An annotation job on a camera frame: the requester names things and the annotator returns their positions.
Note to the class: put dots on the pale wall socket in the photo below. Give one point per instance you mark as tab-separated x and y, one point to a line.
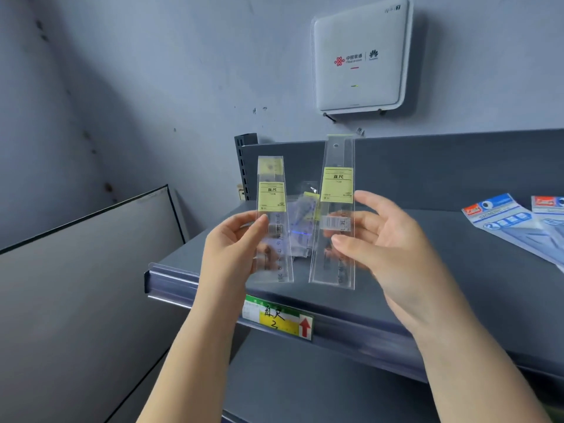
241	193

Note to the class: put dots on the green yellow shelf price label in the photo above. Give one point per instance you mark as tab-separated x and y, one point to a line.
277	317

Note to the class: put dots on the white wall router box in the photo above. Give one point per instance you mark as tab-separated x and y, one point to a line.
361	30

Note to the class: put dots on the person's right hand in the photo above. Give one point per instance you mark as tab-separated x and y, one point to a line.
405	268

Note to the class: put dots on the pile of blue set-square packets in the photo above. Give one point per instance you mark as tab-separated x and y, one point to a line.
520	229

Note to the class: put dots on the pile of clear rulers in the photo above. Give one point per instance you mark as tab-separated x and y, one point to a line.
304	215

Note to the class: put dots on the person's left hand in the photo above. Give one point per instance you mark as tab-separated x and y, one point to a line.
224	268

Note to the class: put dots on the grey leaning board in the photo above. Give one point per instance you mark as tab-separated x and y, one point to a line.
88	303

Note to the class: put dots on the grey slotted shelf post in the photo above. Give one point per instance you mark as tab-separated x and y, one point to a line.
243	162

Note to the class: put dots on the person's left forearm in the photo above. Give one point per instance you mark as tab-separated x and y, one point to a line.
194	374

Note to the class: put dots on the clear straight ruler packet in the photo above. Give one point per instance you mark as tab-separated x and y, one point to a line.
337	185
272	195

